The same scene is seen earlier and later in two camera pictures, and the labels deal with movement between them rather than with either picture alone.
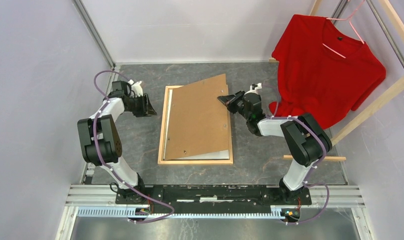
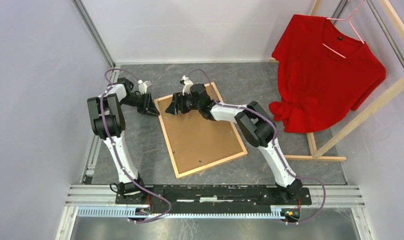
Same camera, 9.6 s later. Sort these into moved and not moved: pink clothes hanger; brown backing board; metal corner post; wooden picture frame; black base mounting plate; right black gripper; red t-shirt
Moved: wooden picture frame; right black gripper; brown backing board
Not moved: black base mounting plate; red t-shirt; metal corner post; pink clothes hanger
